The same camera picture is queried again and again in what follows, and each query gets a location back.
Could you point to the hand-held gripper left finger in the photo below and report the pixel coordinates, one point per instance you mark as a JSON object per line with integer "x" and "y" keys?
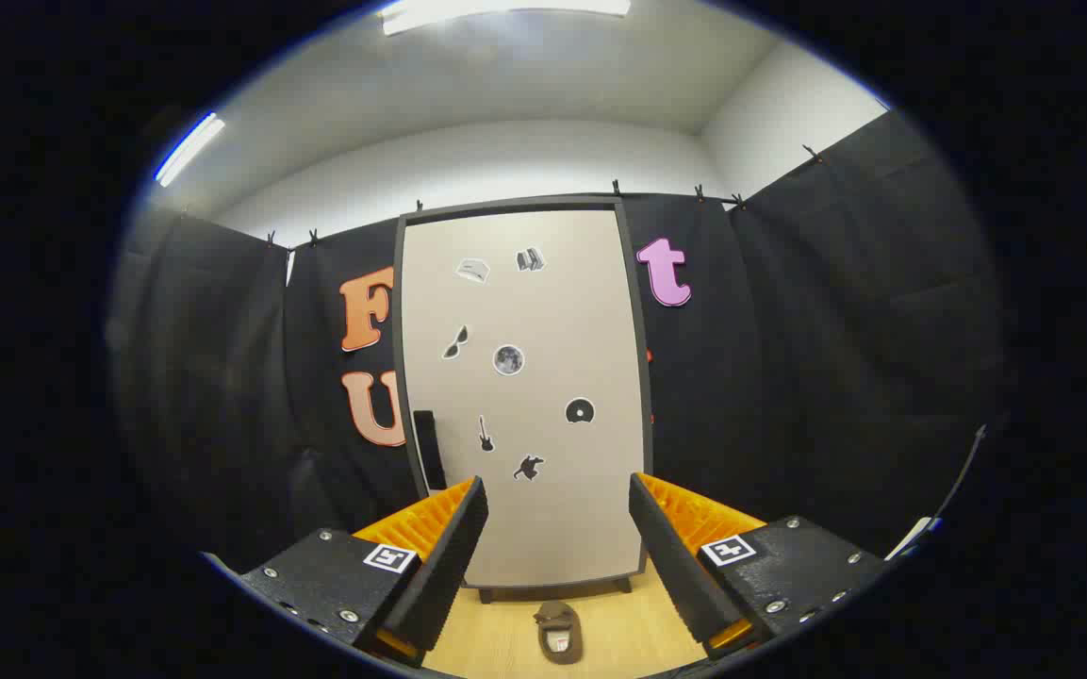
{"x": 444, "y": 566}

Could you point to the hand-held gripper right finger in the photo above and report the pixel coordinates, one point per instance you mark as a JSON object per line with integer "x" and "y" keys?
{"x": 680, "y": 566}

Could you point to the brown fluffy shoe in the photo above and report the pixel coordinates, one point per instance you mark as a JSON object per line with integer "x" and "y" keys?
{"x": 557, "y": 618}

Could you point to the beige shoe cabinet door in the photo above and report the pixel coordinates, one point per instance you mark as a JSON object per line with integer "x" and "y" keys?
{"x": 552, "y": 311}

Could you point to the dark grey shoe cabinet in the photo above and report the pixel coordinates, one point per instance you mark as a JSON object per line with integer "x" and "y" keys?
{"x": 505, "y": 203}

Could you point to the black backdrop cloth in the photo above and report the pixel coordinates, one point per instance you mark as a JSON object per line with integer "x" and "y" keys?
{"x": 788, "y": 377}

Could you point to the long ceiling light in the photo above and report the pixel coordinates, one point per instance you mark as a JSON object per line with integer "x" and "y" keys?
{"x": 189, "y": 149}
{"x": 505, "y": 8}

